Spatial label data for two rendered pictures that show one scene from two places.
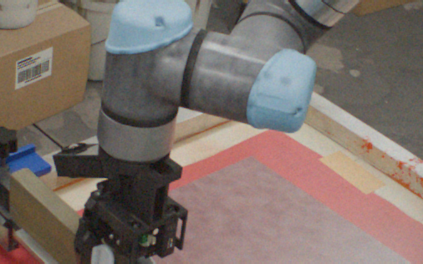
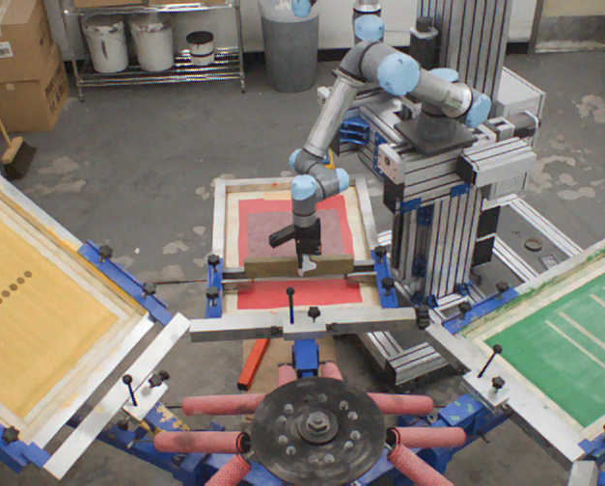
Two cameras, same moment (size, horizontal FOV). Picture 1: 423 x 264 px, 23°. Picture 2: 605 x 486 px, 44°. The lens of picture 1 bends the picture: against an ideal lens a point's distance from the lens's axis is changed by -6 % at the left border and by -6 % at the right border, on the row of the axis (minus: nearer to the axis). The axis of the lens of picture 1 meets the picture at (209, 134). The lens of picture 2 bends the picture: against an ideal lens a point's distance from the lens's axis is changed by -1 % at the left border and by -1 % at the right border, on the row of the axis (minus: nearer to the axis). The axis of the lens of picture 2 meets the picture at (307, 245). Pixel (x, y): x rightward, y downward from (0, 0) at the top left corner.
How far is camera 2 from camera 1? 167 cm
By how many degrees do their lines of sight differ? 36
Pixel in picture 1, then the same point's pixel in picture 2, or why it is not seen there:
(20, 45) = not seen: outside the picture
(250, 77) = (337, 182)
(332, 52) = (64, 159)
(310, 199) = (281, 212)
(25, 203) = (255, 267)
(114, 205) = (306, 241)
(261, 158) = (251, 211)
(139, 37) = (311, 190)
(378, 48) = (81, 142)
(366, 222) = not seen: hidden behind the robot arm
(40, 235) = (265, 273)
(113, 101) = (305, 211)
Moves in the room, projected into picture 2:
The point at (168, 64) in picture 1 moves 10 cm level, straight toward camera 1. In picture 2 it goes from (317, 193) to (343, 205)
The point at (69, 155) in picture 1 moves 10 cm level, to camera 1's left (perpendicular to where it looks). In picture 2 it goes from (279, 238) to (256, 253)
